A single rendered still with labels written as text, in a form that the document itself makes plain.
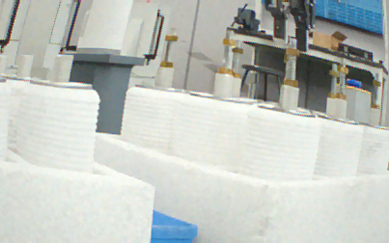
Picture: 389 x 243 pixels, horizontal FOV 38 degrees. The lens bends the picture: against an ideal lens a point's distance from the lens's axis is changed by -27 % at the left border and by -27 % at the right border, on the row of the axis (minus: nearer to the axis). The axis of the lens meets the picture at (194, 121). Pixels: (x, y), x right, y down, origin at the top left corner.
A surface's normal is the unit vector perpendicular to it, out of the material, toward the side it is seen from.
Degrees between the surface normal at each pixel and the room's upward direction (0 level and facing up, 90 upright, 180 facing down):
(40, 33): 90
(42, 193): 90
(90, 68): 94
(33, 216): 90
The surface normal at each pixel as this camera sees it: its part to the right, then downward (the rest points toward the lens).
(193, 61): -0.41, -0.01
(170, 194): -0.78, -0.08
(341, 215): 0.61, 0.13
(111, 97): 0.90, 0.15
